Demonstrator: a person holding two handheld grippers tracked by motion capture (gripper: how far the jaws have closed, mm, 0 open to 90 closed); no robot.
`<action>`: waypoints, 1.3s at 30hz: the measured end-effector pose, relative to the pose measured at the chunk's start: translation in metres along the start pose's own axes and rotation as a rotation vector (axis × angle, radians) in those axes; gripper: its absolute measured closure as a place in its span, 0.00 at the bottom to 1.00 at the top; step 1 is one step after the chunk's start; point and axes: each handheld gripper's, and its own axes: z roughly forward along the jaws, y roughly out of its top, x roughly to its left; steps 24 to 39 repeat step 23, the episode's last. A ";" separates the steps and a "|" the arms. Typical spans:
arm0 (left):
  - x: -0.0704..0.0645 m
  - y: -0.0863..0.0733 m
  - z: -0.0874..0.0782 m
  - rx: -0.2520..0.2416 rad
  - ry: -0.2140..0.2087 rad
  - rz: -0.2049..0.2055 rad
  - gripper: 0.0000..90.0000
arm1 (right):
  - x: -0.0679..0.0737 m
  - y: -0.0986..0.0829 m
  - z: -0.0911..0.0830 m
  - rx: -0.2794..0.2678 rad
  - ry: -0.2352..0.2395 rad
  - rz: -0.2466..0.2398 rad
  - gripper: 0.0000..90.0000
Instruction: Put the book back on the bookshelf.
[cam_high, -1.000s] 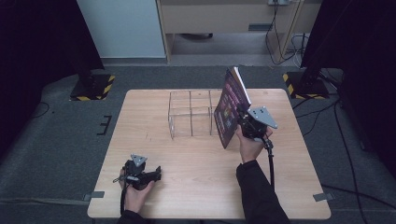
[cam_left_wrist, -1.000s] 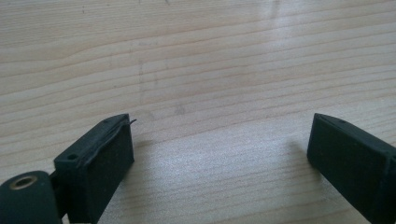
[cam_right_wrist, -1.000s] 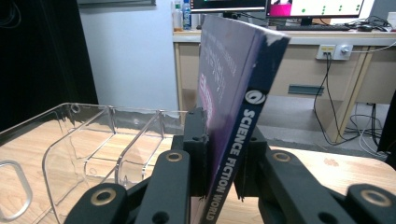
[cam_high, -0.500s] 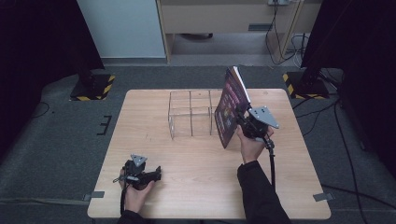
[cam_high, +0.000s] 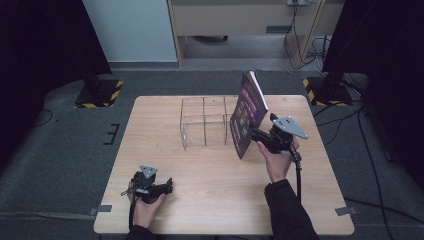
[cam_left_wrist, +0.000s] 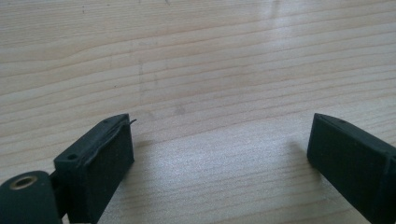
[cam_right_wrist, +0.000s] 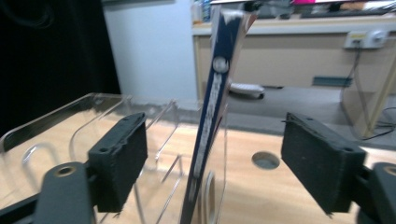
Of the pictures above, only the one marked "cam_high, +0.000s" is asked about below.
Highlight left hand-held gripper cable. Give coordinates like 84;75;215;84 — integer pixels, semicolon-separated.
127;194;138;232

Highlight right hand-held gripper cable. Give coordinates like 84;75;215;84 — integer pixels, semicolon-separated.
288;148;304;205

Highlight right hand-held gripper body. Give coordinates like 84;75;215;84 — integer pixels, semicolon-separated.
257;115;309;156

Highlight grey tape piece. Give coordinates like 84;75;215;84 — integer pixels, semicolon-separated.
88;204;113;216
334;206;358;217

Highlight purple book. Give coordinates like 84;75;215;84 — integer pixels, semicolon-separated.
229;69;270;160

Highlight white panel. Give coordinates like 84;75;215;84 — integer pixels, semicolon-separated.
82;0;178;63

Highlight black curtain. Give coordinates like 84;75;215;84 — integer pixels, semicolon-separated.
321;0;424;183
0;0;113;174

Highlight black desk cables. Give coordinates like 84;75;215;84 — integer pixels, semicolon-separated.
283;0;333;73

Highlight person's left hand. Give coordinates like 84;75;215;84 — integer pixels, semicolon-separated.
127;179;168;230

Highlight black stand with striped base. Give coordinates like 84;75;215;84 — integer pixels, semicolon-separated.
74;56;125;110
302;39;354;108

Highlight black floor cable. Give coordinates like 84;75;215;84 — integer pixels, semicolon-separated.
313;99;424;240

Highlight hand-held gripper cable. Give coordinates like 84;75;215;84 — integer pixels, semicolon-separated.
127;194;138;232
288;148;304;205

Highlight wooden desk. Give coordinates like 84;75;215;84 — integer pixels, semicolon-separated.
166;0;346;69

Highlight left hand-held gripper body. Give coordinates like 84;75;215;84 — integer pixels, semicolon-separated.
120;164;169;204

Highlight clear acrylic book rack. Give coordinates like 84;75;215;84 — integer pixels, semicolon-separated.
179;95;238;150

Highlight person's right hand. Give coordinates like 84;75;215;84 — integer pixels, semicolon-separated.
256;135;300;184

